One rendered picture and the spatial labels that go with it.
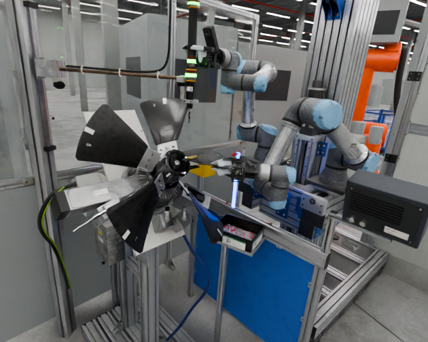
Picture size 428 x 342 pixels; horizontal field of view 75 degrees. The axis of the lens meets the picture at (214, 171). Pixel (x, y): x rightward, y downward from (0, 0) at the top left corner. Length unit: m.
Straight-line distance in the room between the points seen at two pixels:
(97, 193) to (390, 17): 4.52
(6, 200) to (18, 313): 0.70
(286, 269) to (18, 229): 1.41
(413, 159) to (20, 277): 2.75
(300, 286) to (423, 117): 1.62
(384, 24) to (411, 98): 2.48
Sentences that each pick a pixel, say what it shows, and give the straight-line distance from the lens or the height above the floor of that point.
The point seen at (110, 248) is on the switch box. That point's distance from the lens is 1.51.
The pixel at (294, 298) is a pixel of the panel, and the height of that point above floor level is 0.54.
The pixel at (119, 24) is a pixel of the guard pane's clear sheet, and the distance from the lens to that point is 1.82.
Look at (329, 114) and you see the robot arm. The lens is 1.22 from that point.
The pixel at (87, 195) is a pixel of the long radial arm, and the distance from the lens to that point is 1.11.
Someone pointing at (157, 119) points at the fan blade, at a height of 1.36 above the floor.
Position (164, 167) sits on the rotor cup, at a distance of 1.09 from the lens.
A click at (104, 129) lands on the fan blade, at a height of 1.35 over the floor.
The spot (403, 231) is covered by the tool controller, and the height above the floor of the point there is 1.10.
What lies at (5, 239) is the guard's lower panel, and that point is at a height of 0.69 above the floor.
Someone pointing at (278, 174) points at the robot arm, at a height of 1.19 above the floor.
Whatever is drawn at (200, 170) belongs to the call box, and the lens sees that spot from 1.64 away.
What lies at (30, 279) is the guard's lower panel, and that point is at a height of 0.39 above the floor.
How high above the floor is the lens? 1.56
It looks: 19 degrees down
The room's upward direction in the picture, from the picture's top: 4 degrees clockwise
